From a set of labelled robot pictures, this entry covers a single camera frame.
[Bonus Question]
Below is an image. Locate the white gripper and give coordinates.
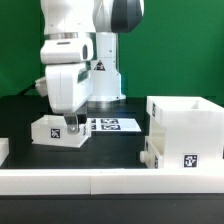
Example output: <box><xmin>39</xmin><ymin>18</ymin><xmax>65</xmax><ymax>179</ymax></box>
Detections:
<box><xmin>45</xmin><ymin>63</ymin><xmax>93</xmax><ymax>134</ymax></box>

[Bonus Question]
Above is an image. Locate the white drawer one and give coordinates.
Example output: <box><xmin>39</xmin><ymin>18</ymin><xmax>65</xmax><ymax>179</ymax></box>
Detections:
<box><xmin>31</xmin><ymin>115</ymin><xmax>91</xmax><ymax>148</ymax></box>
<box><xmin>140</xmin><ymin>136</ymin><xmax>164</xmax><ymax>169</ymax></box>

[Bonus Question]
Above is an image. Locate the white drawer front one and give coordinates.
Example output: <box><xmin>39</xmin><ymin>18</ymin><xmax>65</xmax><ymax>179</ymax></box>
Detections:
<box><xmin>140</xmin><ymin>136</ymin><xmax>164</xmax><ymax>169</ymax></box>

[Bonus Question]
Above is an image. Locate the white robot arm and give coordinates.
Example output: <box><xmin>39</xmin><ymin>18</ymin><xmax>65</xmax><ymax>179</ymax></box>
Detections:
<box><xmin>36</xmin><ymin>0</ymin><xmax>144</xmax><ymax>134</ymax></box>

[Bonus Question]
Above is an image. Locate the white drawer cabinet box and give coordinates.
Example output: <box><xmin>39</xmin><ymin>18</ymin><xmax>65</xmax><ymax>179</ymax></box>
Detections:
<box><xmin>145</xmin><ymin>96</ymin><xmax>224</xmax><ymax>169</ymax></box>

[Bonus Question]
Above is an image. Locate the paper sheet with markers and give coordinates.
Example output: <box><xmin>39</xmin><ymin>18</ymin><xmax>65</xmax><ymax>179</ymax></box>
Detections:
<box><xmin>88</xmin><ymin>118</ymin><xmax>141</xmax><ymax>132</ymax></box>

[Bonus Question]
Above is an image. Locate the white block at left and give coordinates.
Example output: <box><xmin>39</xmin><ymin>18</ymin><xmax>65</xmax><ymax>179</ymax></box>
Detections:
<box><xmin>0</xmin><ymin>138</ymin><xmax>9</xmax><ymax>166</ymax></box>

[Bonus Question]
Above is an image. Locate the white L-shaped fence rail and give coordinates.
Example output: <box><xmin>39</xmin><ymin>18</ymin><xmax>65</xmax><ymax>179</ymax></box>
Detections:
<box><xmin>0</xmin><ymin>169</ymin><xmax>224</xmax><ymax>196</ymax></box>

